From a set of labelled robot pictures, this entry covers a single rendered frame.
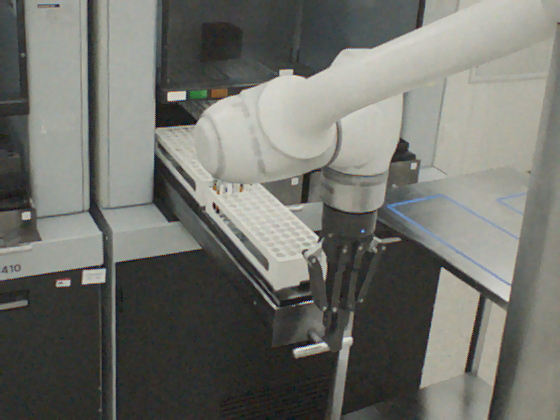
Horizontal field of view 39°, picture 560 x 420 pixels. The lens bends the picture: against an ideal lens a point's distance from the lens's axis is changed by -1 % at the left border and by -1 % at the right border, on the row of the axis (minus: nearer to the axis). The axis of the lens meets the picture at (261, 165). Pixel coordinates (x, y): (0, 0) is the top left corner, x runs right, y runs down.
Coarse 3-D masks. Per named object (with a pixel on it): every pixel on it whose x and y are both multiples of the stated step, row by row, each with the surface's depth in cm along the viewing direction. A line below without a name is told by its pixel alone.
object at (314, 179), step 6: (306, 174) 172; (312, 174) 171; (318, 174) 172; (306, 180) 173; (312, 180) 172; (318, 180) 172; (306, 186) 173; (312, 186) 172; (318, 186) 173; (306, 192) 173; (312, 192) 173; (318, 192) 174; (312, 198) 174; (318, 198) 174
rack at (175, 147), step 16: (160, 128) 173; (176, 128) 174; (192, 128) 175; (160, 144) 175; (176, 144) 165; (192, 144) 167; (176, 160) 160; (192, 160) 158; (176, 176) 162; (192, 176) 153; (208, 176) 151; (192, 192) 154
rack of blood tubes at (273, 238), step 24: (240, 192) 145; (264, 192) 146; (216, 216) 144; (240, 216) 138; (264, 216) 138; (288, 216) 137; (240, 240) 140; (264, 240) 130; (288, 240) 130; (312, 240) 130; (264, 264) 133; (288, 264) 123
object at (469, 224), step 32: (416, 192) 162; (448, 192) 163; (480, 192) 164; (512, 192) 165; (384, 224) 150; (416, 224) 148; (448, 224) 149; (480, 224) 150; (512, 224) 151; (448, 256) 137; (480, 256) 138; (512, 256) 139; (480, 288) 130; (480, 320) 192; (480, 352) 196; (448, 384) 192; (480, 384) 193; (352, 416) 179; (384, 416) 180; (416, 416) 180; (448, 416) 181; (480, 416) 182
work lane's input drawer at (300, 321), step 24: (168, 192) 162; (192, 216) 150; (216, 240) 140; (216, 264) 141; (240, 264) 133; (240, 288) 132; (264, 288) 126; (288, 288) 125; (264, 312) 125; (288, 312) 122; (312, 312) 124; (288, 336) 124; (312, 336) 124
